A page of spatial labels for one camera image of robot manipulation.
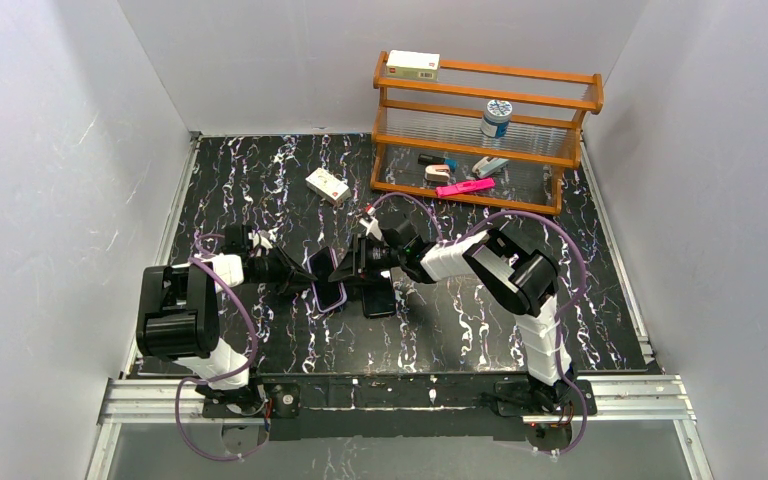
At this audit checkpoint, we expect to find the white red small box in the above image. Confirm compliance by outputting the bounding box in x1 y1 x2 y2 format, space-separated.
305 168 350 206

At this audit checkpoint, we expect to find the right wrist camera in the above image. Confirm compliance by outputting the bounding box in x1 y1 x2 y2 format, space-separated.
358 205 383 242

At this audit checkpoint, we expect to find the pink highlighter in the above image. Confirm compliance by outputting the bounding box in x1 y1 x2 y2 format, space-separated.
435 178 496 198

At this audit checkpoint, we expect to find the white smartphone dark screen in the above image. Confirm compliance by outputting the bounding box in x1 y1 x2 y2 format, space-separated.
362 284 395 317

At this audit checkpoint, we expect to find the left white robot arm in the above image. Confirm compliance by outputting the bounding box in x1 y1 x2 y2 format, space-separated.
135 225 315 410

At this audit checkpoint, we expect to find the pink-edged dark smartphone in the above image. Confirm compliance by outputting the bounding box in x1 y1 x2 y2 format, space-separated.
307 248 346 310

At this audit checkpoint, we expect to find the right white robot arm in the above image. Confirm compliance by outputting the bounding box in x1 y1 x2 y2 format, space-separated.
327 216 571 411

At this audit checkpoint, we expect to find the black phone case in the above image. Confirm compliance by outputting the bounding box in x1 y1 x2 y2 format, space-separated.
360 283 397 319

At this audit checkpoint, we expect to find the lavender smartphone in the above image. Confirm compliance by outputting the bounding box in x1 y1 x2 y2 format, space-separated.
305 246 349 314

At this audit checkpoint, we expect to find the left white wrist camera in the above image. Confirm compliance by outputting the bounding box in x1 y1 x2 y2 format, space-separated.
249 232 273 255

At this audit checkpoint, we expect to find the white teal stapler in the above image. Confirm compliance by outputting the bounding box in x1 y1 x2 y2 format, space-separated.
472 156 509 179

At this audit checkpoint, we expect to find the orange wooden shelf rack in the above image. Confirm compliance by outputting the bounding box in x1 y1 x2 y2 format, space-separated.
370 51 605 215

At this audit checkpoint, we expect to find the beige small stapler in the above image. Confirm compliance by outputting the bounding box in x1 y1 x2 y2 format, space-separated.
424 164 451 184

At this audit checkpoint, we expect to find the white box on shelf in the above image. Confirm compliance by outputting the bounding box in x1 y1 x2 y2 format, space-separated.
385 50 440 82

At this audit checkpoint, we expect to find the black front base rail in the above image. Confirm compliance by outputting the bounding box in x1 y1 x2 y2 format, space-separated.
262 372 562 441

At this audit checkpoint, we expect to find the blue white round jar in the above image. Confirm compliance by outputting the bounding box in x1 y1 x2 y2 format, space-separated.
480 99 513 138

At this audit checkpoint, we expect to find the black teal marker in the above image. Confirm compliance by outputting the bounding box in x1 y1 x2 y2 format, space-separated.
417 153 457 171

